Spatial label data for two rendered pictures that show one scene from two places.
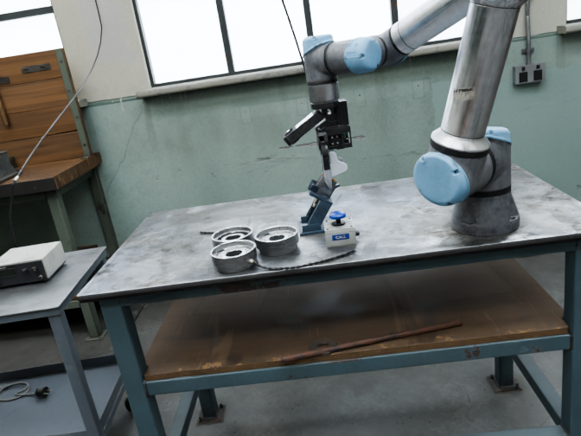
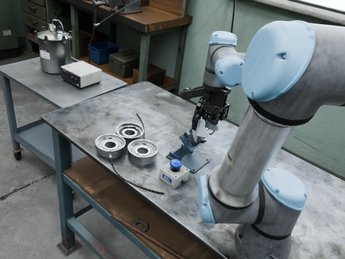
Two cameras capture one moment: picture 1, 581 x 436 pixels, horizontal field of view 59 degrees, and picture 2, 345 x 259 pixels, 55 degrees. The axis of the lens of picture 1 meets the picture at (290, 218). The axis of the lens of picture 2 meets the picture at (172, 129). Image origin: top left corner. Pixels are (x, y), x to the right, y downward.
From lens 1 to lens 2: 0.75 m
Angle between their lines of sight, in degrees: 33
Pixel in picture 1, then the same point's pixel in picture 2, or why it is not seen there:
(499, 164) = (268, 219)
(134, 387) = (58, 172)
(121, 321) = (57, 140)
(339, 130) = (210, 109)
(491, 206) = (255, 239)
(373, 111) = not seen: outside the picture
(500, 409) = not seen: outside the picture
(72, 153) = (175, 11)
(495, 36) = (252, 136)
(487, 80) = (242, 162)
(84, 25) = not seen: outside the picture
